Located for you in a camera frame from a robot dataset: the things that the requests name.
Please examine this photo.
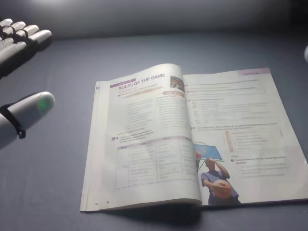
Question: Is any book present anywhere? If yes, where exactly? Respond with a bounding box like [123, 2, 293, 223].
[79, 63, 308, 213]

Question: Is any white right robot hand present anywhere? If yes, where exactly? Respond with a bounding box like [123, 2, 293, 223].
[0, 18, 56, 151]

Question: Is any grey table cloth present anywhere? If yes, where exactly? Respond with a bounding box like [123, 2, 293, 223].
[0, 30, 308, 231]

